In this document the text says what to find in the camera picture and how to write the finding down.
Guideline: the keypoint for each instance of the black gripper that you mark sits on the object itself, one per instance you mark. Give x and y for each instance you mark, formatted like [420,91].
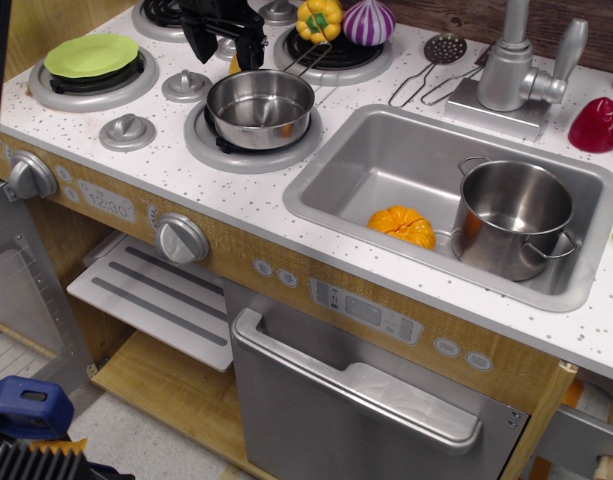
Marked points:
[202,18]

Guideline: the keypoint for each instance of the yellow toy corn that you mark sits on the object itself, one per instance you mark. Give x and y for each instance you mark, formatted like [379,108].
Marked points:
[234,65]

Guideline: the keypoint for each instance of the small steel frying pan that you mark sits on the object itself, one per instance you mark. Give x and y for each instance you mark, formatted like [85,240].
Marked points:
[261,109]

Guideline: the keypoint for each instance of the back left stove burner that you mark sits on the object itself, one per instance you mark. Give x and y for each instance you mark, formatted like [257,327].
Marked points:
[159,20]

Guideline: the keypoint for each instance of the stove burner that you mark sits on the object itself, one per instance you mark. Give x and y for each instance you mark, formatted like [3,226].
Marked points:
[341,63]
[118,95]
[203,144]
[159,20]

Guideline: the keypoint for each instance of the front right stove burner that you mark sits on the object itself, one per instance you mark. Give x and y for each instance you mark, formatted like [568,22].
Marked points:
[203,144]

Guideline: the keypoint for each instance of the front left stove burner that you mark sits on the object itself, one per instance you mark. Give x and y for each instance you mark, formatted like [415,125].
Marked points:
[118,95]

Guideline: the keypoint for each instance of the back right stove burner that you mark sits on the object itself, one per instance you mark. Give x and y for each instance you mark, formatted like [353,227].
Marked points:
[341,63]

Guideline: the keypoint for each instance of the silver stovetop knob centre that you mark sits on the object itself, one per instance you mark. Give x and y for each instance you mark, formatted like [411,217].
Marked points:
[226,49]

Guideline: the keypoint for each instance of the silver stovetop knob middle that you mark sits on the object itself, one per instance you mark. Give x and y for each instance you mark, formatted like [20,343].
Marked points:
[186,87]

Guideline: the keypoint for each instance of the yellow toy bell pepper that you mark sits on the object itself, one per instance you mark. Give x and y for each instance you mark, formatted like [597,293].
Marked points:
[319,20]

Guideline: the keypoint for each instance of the silver stovetop knob front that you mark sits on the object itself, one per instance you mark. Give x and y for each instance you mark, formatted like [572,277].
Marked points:
[127,133]

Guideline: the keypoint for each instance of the green plastic plate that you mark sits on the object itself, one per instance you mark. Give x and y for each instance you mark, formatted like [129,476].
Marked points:
[91,56]

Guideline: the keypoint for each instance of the purple toy onion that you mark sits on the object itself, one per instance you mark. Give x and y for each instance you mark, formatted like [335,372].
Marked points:
[369,23]

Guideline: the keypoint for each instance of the silver oven knob right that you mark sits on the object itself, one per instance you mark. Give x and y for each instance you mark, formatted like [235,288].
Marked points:
[178,240]

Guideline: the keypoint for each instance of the silver oven knob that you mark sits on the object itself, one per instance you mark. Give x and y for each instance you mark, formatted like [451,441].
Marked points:
[30,177]
[178,240]

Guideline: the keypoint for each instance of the metal slotted spoon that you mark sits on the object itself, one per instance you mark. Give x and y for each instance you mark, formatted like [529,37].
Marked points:
[441,49]

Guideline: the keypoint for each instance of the silver oven knob left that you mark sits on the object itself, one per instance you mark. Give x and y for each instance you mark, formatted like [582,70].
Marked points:
[30,177]

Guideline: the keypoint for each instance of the orange toy pumpkin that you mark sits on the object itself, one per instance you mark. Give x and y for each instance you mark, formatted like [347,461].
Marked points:
[404,223]

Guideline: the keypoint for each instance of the white oven rack shelf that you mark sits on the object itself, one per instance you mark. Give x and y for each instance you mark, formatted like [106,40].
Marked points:
[183,307]

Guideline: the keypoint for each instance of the silver toy faucet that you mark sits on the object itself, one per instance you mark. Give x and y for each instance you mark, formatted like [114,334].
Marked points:
[513,97]

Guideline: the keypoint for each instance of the open oven door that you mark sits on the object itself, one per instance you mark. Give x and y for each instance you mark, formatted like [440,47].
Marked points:
[39,335]

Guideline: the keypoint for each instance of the silver dishwasher door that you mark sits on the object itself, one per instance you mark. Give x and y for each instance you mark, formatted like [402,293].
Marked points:
[319,403]

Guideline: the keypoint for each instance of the red toy pepper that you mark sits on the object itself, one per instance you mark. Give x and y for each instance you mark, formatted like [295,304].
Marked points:
[592,129]

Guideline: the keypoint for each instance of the blue clamp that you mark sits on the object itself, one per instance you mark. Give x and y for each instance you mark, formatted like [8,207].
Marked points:
[35,417]

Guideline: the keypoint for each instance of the metal wire spatula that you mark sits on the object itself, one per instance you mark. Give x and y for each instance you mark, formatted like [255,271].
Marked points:
[446,88]

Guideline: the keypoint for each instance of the steel pot with handles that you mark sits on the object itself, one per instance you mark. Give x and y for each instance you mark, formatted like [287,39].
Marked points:
[512,218]

